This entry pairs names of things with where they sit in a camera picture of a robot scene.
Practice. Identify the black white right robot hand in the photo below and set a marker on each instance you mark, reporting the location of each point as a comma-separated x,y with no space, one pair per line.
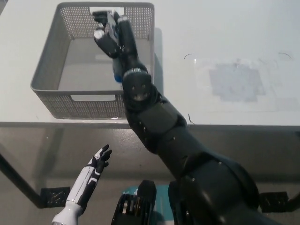
127,42

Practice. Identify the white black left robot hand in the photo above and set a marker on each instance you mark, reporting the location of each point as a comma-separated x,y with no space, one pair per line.
90,175

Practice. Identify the white shampoo tube blue cap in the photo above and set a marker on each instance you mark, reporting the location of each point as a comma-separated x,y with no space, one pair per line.
116,70

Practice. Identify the black teal robot body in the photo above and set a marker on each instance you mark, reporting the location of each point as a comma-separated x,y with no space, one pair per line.
138,204

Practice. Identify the grey perforated plastic basket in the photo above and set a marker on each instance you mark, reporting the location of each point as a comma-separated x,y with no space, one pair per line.
82,105

